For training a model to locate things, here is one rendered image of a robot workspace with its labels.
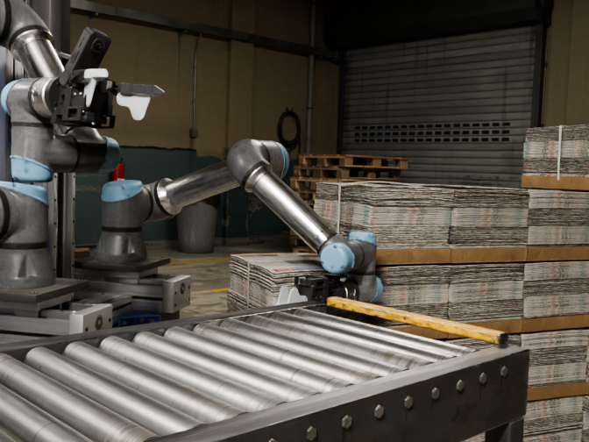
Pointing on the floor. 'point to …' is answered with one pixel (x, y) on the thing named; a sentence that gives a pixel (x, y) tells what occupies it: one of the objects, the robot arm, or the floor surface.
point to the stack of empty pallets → (352, 164)
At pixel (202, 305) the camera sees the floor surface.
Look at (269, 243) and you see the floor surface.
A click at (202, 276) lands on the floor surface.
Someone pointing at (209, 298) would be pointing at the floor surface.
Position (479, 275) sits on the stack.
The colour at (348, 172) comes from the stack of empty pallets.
